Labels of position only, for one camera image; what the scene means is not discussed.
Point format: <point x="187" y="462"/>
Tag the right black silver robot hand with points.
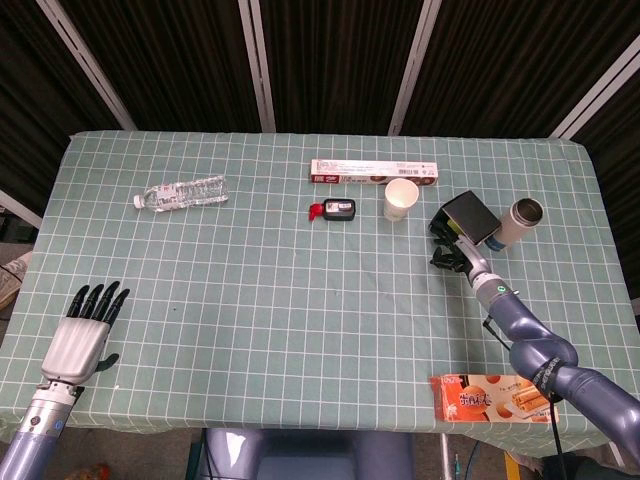
<point x="457" y="255"/>

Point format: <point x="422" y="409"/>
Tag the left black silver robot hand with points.
<point x="75" y="350"/>

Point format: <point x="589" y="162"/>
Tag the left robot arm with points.
<point x="37" y="425"/>

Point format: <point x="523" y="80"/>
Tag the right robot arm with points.
<point x="545" y="350"/>

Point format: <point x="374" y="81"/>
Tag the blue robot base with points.
<point x="300" y="455"/>

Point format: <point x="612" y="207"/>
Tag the black box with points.
<point x="472" y="215"/>

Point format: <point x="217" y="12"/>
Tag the orange biscuit package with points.
<point x="485" y="400"/>

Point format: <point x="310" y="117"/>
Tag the white steel thermos bottle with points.
<point x="517" y="222"/>

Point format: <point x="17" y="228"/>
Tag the white paper cup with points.
<point x="398" y="200"/>

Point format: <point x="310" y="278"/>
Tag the grey sneaker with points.
<point x="12" y="280"/>

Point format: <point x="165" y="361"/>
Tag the long white red carton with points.
<point x="375" y="171"/>

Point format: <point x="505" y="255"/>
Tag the black ink bottle red cap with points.
<point x="340" y="210"/>

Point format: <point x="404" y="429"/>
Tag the green checked tablecloth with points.
<point x="250" y="300"/>

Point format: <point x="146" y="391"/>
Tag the clear plastic water bottle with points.
<point x="185" y="194"/>

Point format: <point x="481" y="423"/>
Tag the white frame post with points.
<point x="257" y="65"/>
<point x="595" y="90"/>
<point x="90" y="65"/>
<point x="415" y="65"/>

